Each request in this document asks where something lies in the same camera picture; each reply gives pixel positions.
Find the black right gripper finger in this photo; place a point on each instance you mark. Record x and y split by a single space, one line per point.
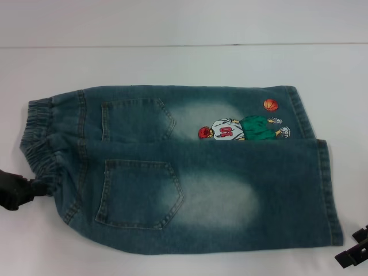
361 232
352 257

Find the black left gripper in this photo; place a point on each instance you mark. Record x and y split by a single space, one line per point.
13 191

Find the blue denim shorts with print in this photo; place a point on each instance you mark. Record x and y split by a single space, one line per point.
218 184

